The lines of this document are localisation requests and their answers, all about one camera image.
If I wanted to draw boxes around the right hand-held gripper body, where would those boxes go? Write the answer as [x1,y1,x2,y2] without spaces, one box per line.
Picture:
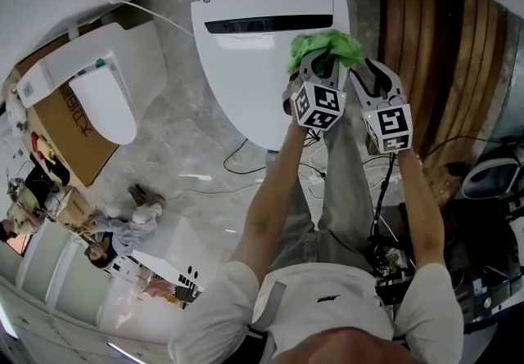
[361,88,413,155]

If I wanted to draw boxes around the brown wooden panel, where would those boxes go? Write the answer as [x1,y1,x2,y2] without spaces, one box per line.
[376,0,513,163]

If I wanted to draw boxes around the brown cardboard box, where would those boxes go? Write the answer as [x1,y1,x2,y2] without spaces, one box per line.
[5,17,122,189]

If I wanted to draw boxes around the green cloth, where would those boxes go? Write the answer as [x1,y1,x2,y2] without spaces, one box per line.
[286,29,364,78]

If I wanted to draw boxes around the person's white t-shirt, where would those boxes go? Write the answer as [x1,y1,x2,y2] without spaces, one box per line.
[168,260,465,364]

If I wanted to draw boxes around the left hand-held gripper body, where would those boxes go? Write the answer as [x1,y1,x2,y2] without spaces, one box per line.
[290,74,347,133]

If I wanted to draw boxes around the grey shoulder strap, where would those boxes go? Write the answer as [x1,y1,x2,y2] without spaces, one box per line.
[251,280,288,335]

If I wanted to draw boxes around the black floor cable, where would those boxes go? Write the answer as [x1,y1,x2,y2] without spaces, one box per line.
[222,137,268,175]

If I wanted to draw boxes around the person's left hand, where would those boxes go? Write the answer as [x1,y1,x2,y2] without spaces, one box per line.
[281,74,304,116]

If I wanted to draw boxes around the person's right forearm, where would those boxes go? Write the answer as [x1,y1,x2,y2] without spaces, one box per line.
[395,147,448,272]

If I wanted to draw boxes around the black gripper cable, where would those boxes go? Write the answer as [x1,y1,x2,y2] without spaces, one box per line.
[367,152,399,273]

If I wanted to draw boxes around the white toilet lid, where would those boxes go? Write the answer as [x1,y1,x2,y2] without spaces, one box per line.
[189,0,351,151]

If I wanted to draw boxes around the person's left forearm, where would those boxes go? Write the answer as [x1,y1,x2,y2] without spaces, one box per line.
[233,119,315,273]

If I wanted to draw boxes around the small white toilet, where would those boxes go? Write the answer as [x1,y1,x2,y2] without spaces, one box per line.
[16,20,169,146]

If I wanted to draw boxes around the person's grey trousers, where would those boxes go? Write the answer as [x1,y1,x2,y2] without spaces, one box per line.
[265,106,376,273]

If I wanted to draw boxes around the white hose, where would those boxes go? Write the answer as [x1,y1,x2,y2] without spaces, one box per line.
[110,0,196,38]

